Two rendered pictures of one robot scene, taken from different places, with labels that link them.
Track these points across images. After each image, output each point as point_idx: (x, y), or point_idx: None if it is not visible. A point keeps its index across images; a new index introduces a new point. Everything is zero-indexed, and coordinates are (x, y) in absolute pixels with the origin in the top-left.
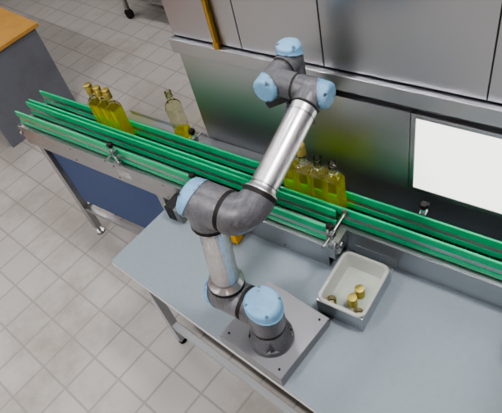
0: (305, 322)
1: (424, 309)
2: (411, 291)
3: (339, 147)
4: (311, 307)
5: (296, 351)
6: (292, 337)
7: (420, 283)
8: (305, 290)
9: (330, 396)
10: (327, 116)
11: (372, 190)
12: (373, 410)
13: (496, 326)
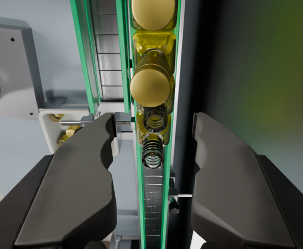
0: (16, 103)
1: (111, 169)
2: (122, 156)
3: (238, 115)
4: (35, 100)
5: None
6: None
7: (133, 159)
8: (60, 71)
9: None
10: None
11: (211, 109)
12: (17, 167)
13: (126, 203)
